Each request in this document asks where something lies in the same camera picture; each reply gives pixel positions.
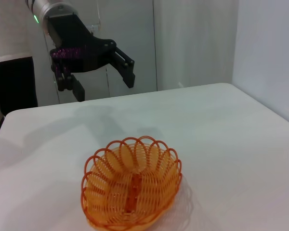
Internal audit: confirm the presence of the translucent left wrist cable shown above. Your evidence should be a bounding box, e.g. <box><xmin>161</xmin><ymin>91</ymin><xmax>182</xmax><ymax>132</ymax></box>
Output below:
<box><xmin>88</xmin><ymin>0</ymin><xmax>103</xmax><ymax>33</ymax></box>

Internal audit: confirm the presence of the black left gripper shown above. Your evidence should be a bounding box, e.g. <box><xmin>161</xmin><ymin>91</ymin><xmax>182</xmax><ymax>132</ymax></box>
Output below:
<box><xmin>43</xmin><ymin>13</ymin><xmax>136</xmax><ymax>103</ymax></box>

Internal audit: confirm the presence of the orange woven plastic basket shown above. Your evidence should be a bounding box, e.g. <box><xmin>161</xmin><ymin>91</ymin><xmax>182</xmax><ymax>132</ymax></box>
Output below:
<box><xmin>80</xmin><ymin>136</ymin><xmax>183</xmax><ymax>229</ymax></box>

